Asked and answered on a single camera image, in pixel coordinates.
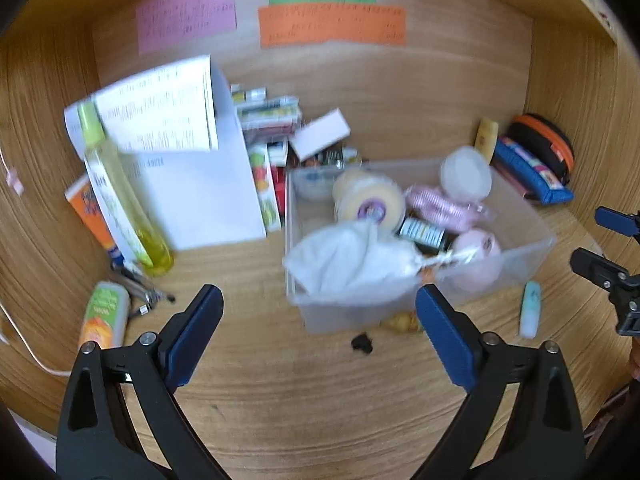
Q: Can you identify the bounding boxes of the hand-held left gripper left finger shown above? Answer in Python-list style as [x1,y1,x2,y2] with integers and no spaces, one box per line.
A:
[56,284,224,480]

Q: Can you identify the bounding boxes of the green and orange tube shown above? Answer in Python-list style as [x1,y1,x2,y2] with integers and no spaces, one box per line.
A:
[79,281,132,351]

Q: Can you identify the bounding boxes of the pink pencil case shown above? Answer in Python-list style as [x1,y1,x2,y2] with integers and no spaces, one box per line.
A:
[492,162,541,201]

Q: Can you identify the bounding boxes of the clear bowl of stones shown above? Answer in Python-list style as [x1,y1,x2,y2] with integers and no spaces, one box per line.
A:
[299,146,363,168]

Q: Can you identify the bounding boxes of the blue pencil case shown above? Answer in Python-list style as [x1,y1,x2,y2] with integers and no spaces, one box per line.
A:
[492,137,575,206]

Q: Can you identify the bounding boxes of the small white box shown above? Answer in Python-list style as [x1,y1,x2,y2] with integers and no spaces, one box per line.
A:
[290,108,351,161]

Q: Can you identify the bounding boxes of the white cardboard box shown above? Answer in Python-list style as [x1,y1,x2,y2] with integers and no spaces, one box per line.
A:
[65,55,268,252]

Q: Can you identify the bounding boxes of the white cloth bag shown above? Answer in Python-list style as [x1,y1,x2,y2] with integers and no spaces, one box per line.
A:
[282,220,431,301]

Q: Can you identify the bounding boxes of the orange tassel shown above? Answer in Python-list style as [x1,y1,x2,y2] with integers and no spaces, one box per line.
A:
[382,310,423,333]

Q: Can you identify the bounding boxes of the printed white paper sheet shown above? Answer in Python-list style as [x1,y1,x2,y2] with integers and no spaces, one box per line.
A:
[92,55,219,153]

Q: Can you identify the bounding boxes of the white cable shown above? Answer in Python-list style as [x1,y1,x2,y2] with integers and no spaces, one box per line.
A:
[0,305,71,376]

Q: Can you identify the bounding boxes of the orange paper note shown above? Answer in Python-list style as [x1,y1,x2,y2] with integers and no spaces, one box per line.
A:
[258,4,406,49]

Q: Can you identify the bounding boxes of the small light blue tube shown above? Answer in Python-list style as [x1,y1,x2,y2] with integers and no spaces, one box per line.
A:
[519,281,542,339]

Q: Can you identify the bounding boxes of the pink striped packet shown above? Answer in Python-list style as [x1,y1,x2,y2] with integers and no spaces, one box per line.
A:
[405,184,493,233]

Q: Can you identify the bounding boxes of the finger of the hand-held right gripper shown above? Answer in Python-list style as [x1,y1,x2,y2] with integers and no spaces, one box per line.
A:
[570,247,631,293]
[594,206,640,236]

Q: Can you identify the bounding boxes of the dark green spray bottle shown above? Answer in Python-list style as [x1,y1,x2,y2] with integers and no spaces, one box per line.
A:
[397,217,453,256]

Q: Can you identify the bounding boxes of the fruit printed box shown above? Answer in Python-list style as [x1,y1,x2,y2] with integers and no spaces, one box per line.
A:
[248,144,282,233]

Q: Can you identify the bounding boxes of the white round jar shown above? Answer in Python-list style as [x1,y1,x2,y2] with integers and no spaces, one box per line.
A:
[439,146,493,201]

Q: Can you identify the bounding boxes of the pink round container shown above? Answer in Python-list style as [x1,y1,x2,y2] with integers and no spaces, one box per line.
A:
[452,230,501,293]

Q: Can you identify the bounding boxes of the black and orange zip case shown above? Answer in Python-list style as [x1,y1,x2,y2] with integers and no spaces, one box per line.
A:
[507,114,575,186]

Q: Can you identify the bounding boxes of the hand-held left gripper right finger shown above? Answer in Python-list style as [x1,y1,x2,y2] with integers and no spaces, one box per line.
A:
[412,284,586,480]

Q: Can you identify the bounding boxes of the yellow liquid bottle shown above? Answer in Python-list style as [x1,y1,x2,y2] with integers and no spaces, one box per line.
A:
[77,101,174,277]

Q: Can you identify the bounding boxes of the yellow sunscreen bottle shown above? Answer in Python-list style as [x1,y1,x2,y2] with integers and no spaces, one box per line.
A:
[474,117,501,163]

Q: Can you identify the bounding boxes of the stack of colourful boxes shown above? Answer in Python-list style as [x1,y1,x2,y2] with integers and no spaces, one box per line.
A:
[230,84,302,147]

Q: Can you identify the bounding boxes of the cream tape roll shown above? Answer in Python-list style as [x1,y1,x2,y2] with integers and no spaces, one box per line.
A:
[332,167,407,223]

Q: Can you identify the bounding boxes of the pink paper note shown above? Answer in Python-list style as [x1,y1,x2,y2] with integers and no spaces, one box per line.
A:
[136,0,237,55]

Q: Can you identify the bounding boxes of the clear plastic storage bin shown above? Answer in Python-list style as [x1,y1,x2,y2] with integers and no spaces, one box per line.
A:
[284,156,557,336]

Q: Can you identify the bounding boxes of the black pens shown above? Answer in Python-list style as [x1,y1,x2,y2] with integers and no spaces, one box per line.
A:
[110,260,176,318]

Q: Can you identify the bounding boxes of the orange box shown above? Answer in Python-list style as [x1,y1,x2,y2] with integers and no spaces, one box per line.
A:
[65,175,121,261]

